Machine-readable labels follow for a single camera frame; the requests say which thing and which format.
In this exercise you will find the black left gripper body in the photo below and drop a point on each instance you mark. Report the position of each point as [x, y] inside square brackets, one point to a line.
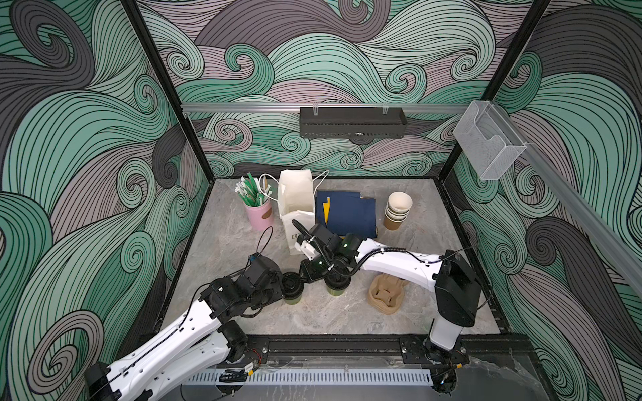
[272, 294]

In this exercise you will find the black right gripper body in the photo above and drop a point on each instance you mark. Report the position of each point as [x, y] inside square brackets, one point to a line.
[313, 270]

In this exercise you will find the green paper coffee cup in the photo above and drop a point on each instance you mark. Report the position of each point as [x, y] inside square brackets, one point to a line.
[336, 291]

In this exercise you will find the brown pulp cup carrier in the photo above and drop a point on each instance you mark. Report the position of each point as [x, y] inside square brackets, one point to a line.
[387, 293]

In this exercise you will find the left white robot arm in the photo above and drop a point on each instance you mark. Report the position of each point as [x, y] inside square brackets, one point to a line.
[206, 334]

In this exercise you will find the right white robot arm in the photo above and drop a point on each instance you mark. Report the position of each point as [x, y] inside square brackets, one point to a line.
[456, 286]

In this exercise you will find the white paper takeout bag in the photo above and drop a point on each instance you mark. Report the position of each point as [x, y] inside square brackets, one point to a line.
[296, 201]

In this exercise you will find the dark blue napkin stack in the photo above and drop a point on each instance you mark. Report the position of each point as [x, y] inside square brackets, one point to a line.
[345, 212]

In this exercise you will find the pink straw holder cup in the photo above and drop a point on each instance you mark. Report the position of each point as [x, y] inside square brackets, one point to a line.
[262, 217]

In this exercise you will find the bundle of wrapped straws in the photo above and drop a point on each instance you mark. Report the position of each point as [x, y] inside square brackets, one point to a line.
[253, 191]

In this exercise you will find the stack of paper cups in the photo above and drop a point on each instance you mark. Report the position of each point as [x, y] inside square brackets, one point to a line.
[398, 207]

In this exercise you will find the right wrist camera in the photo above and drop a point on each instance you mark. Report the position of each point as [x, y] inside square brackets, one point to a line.
[306, 247]

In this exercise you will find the black wall-mounted tray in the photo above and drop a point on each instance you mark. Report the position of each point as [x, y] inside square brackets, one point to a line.
[353, 123]

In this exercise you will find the black enclosure corner post left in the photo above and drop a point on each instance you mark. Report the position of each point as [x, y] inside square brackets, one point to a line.
[143, 34]

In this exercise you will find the black enclosure corner post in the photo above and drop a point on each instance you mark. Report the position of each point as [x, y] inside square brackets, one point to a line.
[143, 34]
[516, 47]

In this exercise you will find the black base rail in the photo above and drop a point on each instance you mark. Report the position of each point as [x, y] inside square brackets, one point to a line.
[395, 345]

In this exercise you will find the clear acrylic wall holder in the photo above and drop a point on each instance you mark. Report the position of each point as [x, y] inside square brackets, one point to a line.
[489, 139]

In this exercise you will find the black enclosure corner post right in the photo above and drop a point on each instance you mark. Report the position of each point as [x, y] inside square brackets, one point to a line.
[516, 47]

